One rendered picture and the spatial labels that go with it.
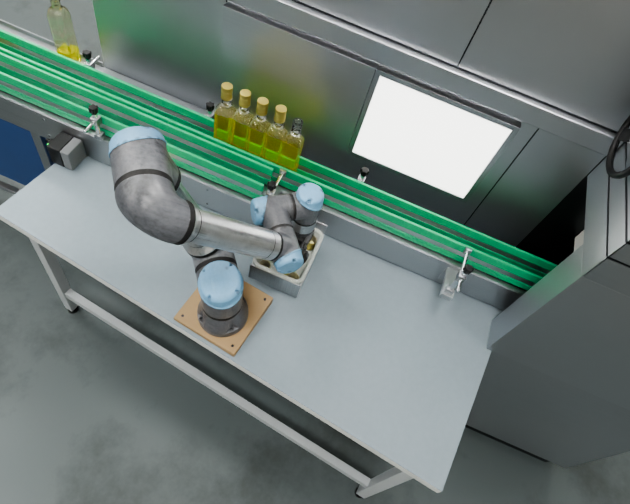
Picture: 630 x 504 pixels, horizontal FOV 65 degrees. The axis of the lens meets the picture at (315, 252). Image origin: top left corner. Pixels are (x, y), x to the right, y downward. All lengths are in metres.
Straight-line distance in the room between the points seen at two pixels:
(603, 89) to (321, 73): 0.74
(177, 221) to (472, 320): 1.11
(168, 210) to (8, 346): 1.56
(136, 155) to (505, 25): 0.92
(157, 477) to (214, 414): 0.31
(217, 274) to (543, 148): 0.99
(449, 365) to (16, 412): 1.66
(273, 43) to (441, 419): 1.21
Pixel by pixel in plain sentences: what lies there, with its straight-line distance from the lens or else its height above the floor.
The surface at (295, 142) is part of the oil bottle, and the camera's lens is 1.54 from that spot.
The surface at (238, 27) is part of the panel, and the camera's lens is 1.59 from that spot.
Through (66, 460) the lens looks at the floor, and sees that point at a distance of 2.26.
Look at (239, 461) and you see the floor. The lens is 2.20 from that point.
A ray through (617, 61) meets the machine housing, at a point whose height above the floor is 1.57.
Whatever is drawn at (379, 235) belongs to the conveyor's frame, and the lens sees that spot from 1.66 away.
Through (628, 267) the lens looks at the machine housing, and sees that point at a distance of 1.36.
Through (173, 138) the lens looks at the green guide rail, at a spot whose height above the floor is 0.91.
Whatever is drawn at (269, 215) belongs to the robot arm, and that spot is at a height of 1.13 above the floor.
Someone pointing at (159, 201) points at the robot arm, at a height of 1.37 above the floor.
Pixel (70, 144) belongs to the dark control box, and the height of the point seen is 0.83.
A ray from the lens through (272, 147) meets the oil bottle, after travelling 1.59.
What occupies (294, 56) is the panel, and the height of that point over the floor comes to 1.25.
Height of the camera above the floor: 2.16
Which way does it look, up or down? 56 degrees down
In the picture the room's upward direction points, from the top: 20 degrees clockwise
